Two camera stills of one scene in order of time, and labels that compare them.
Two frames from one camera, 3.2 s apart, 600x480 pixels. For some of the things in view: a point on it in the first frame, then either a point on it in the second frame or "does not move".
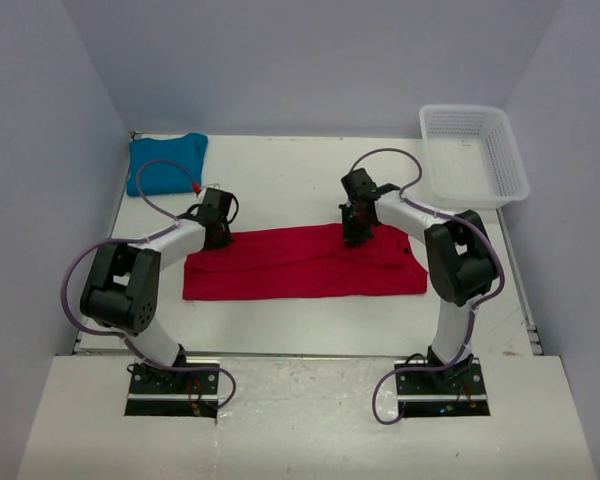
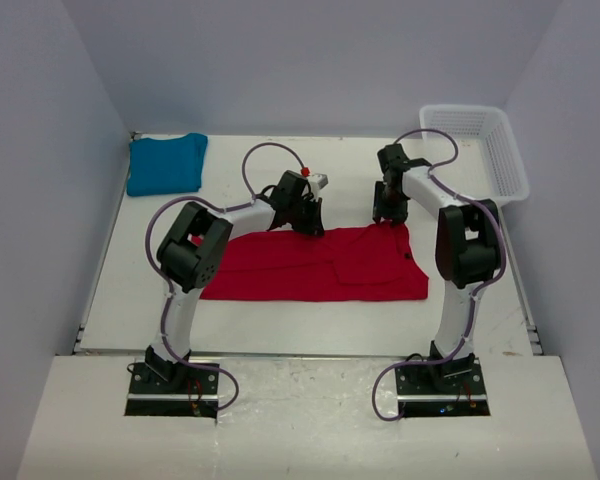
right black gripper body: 355,231 → 390,205
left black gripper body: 225,237 → 303,214
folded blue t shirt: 161,177 does not move
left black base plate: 163,392 does not move
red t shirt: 305,262 does not move
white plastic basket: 473,160 does not move
